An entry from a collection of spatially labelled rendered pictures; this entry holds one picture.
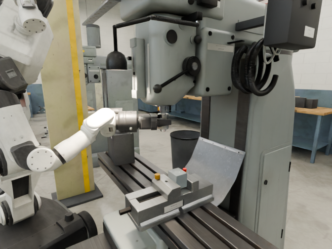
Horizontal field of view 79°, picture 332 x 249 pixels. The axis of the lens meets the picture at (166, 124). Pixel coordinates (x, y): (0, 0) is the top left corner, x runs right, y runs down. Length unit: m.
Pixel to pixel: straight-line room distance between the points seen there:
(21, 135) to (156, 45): 0.51
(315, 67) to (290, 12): 4.23
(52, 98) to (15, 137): 1.70
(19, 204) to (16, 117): 0.74
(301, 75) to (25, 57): 4.78
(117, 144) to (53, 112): 1.36
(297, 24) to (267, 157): 0.61
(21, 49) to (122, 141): 0.65
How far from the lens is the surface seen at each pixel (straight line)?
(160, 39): 0.73
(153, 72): 0.73
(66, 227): 1.37
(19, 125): 0.76
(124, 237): 0.92
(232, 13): 0.96
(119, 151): 1.21
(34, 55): 0.87
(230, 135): 1.08
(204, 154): 1.17
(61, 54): 2.45
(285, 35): 0.75
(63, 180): 2.68
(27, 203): 1.42
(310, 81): 4.98
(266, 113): 1.05
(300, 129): 5.09
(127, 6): 0.84
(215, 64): 0.85
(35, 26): 0.83
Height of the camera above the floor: 1.41
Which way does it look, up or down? 13 degrees down
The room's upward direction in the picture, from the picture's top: straight up
